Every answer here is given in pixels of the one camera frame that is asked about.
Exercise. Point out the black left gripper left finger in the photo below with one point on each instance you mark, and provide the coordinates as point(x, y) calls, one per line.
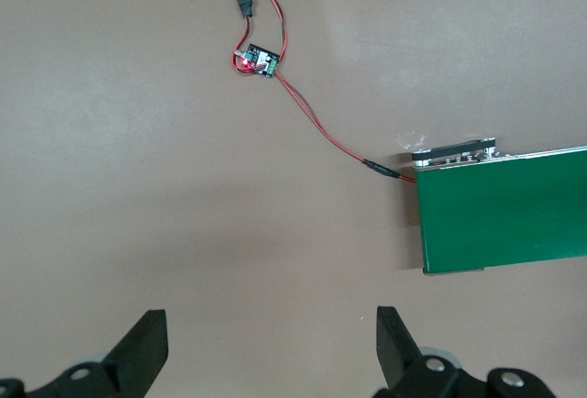
point(133, 357)

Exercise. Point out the small motor controller board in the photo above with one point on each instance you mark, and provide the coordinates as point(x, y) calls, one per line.
point(261, 59)

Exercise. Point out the green belt conveyor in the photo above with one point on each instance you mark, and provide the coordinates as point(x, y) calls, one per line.
point(504, 214)

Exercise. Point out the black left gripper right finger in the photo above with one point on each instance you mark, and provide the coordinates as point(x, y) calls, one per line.
point(399, 361)

